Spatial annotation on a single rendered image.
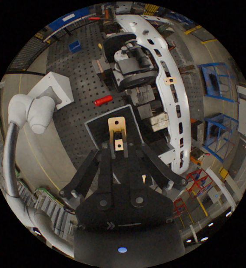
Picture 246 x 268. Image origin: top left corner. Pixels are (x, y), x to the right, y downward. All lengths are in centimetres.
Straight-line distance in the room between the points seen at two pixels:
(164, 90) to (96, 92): 49
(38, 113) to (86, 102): 40
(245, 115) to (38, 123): 853
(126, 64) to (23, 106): 54
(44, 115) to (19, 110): 19
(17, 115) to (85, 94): 55
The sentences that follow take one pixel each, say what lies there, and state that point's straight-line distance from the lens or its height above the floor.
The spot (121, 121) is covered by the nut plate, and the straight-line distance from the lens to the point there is 21.
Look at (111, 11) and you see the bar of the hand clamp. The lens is 55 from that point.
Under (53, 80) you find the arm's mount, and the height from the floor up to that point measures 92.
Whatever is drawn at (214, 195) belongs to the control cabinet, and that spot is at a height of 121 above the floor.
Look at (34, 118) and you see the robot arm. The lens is 56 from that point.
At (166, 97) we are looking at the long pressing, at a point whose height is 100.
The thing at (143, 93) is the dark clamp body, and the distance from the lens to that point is 35.
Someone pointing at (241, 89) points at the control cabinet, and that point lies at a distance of 810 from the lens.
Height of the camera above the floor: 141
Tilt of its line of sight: 68 degrees down
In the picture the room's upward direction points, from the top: 168 degrees clockwise
